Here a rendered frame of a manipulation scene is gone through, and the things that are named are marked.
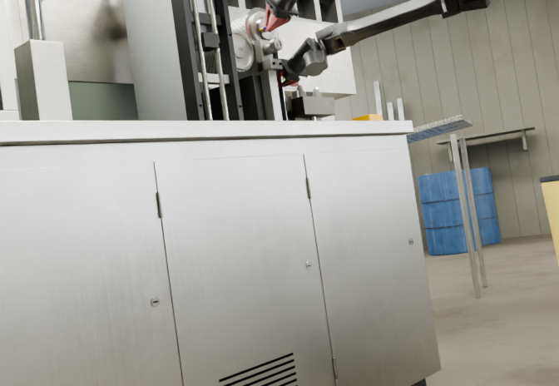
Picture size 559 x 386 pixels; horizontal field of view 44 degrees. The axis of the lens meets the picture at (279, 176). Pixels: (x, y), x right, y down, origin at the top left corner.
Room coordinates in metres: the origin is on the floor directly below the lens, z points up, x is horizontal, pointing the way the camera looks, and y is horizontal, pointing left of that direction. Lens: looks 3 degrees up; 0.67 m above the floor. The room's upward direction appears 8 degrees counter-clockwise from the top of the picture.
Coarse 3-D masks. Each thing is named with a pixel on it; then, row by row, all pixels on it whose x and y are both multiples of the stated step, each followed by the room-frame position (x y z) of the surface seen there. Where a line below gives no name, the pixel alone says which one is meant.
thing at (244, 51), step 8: (232, 32) 2.05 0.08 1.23; (240, 32) 2.08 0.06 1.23; (240, 40) 2.08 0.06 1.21; (248, 40) 2.10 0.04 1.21; (240, 48) 2.08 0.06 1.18; (248, 48) 2.10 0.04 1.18; (240, 56) 2.07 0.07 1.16; (248, 56) 2.10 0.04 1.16; (240, 64) 2.07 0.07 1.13; (248, 64) 2.09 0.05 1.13
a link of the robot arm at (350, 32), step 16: (416, 0) 2.01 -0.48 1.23; (432, 0) 1.98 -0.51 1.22; (368, 16) 2.06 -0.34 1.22; (384, 16) 2.03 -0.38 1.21; (400, 16) 2.01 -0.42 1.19; (416, 16) 2.01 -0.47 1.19; (448, 16) 2.03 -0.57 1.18; (336, 32) 2.06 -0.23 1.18; (352, 32) 2.05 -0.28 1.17; (368, 32) 2.05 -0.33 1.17; (336, 48) 2.10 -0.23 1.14
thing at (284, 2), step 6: (270, 0) 2.04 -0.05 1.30; (276, 0) 2.05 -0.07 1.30; (282, 0) 2.03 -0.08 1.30; (288, 0) 2.03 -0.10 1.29; (294, 0) 2.03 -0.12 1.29; (276, 6) 2.03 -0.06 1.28; (282, 6) 2.04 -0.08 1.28; (288, 6) 2.04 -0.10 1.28; (276, 12) 2.02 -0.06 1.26; (288, 12) 2.05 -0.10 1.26; (294, 12) 2.07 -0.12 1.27
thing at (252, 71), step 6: (276, 54) 2.21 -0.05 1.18; (252, 66) 2.29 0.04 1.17; (240, 72) 2.33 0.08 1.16; (246, 72) 2.31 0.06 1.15; (252, 72) 2.29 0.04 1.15; (258, 72) 2.27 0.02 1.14; (276, 72) 2.22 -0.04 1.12; (240, 78) 2.33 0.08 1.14; (282, 90) 2.21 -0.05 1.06; (282, 96) 2.21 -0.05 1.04
